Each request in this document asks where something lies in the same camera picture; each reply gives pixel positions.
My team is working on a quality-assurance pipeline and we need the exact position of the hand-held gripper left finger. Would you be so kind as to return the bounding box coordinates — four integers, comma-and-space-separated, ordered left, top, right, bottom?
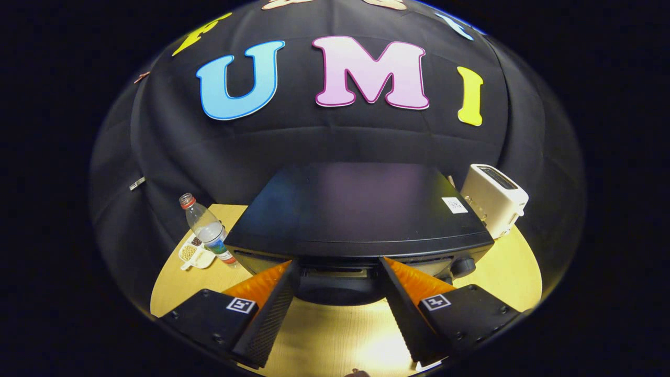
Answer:
156, 259, 300, 369

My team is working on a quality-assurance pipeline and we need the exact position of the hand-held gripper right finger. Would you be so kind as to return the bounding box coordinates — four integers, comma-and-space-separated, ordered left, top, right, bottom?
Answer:
378, 257, 525, 367

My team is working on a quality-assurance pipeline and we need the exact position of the black toaster oven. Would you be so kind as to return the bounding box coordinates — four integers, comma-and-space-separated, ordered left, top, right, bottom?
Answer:
224, 162, 495, 307

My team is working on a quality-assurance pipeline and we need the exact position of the white bread toaster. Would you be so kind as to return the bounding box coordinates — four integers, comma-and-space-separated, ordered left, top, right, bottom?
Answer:
460, 163, 529, 240

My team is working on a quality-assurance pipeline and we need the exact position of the white divided snack dish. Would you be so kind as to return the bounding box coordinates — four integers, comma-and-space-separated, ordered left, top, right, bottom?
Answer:
178, 235, 216, 271

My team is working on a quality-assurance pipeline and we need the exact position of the clear plastic water bottle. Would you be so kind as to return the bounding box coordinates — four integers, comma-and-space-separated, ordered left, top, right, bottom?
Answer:
178, 193, 239, 267

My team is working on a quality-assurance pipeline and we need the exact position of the black backdrop cloth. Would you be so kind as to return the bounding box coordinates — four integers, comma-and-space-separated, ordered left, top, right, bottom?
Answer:
89, 0, 586, 315

